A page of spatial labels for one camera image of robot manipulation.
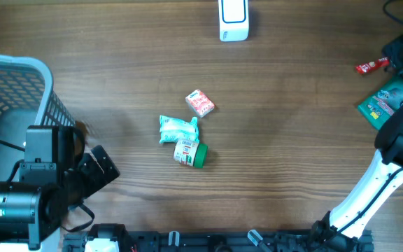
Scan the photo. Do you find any red coffee stick sachet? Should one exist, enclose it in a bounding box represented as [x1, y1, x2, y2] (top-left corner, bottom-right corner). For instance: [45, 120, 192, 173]
[355, 57, 390, 75]

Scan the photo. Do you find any green gloves packet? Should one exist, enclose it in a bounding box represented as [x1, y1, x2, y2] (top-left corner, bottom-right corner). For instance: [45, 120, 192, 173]
[358, 76, 403, 130]

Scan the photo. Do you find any mint green wipes packet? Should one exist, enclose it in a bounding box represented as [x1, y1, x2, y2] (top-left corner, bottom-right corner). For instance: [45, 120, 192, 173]
[160, 115, 199, 144]

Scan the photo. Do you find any jar with green lid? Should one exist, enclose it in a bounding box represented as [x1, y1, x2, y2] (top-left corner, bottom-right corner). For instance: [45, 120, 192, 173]
[173, 139, 208, 169]

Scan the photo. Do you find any red tissue pack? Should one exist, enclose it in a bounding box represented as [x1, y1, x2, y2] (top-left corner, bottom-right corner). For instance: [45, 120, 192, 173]
[185, 90, 215, 118]

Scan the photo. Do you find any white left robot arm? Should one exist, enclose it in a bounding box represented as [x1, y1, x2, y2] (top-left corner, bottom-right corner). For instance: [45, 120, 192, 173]
[0, 125, 120, 251]

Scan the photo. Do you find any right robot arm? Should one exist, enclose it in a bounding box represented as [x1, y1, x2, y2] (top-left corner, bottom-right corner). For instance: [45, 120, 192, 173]
[307, 35, 403, 251]

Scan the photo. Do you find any white barcode scanner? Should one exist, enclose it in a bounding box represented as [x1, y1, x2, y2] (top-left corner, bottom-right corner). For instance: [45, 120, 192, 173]
[218, 0, 250, 42]

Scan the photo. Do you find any grey plastic basket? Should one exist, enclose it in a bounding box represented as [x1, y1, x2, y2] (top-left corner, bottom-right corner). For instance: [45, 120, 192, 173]
[0, 55, 76, 181]

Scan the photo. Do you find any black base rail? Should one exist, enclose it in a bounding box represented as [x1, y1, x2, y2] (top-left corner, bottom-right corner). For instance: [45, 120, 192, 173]
[62, 224, 374, 252]

